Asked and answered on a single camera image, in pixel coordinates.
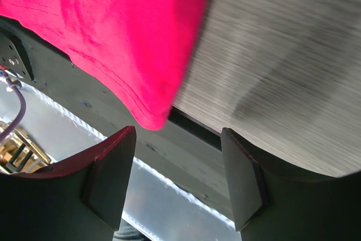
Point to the red t shirt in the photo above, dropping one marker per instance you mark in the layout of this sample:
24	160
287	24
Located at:
139	49

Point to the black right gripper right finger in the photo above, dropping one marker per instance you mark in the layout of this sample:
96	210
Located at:
272	199

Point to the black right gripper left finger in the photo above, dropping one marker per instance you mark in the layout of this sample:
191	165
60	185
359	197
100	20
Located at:
79	198

